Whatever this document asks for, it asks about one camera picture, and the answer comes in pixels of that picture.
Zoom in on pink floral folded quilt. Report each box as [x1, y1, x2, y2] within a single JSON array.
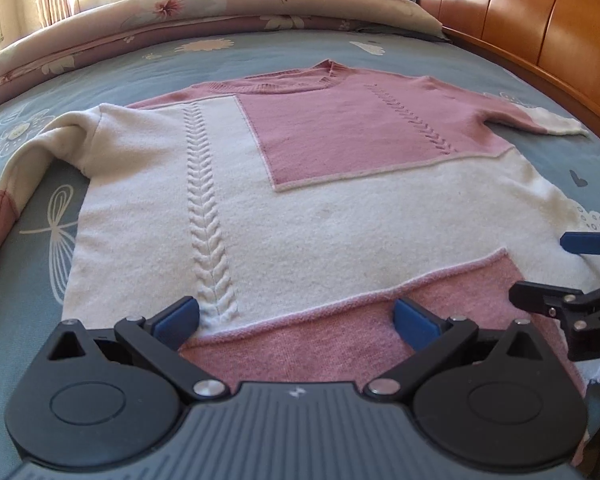
[[0, 0, 445, 106]]

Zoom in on orange wooden headboard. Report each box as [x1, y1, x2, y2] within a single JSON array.
[[419, 0, 600, 138]]

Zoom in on pink and white knit sweater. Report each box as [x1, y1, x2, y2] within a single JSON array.
[[0, 60, 600, 382]]

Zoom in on blue floral bed sheet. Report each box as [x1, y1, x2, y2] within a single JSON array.
[[0, 30, 600, 479]]

